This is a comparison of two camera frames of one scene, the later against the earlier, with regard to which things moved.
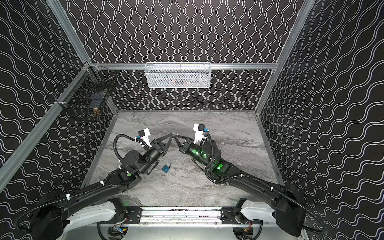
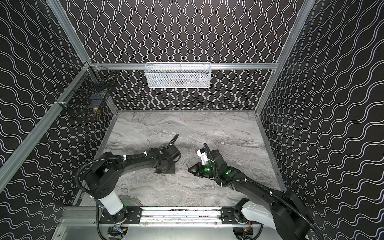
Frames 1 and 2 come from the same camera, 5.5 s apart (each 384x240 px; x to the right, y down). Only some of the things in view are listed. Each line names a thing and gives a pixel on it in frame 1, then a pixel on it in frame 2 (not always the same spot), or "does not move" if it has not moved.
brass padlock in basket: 95,110 does not move
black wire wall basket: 88,90 does not move
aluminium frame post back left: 58,8 does not move
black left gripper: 160,147 -> 165,169
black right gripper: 185,147 -> 198,168
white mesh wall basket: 177,75 does not move
